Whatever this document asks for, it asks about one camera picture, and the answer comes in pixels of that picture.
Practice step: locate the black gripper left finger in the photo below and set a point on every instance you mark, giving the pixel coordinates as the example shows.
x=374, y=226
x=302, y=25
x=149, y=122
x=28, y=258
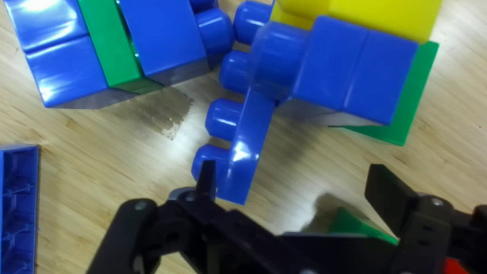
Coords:
x=135, y=229

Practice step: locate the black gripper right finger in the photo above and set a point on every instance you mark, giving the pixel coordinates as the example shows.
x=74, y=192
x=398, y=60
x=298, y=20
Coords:
x=421, y=233

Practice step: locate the multicolour toy block stack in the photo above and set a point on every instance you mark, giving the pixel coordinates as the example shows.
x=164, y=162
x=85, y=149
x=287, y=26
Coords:
x=356, y=70

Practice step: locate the blue block stack green layer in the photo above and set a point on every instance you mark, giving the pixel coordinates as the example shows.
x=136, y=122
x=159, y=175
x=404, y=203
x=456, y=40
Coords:
x=62, y=61

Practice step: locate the thin blue toy block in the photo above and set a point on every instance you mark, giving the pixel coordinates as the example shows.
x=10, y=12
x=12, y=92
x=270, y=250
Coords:
x=18, y=213

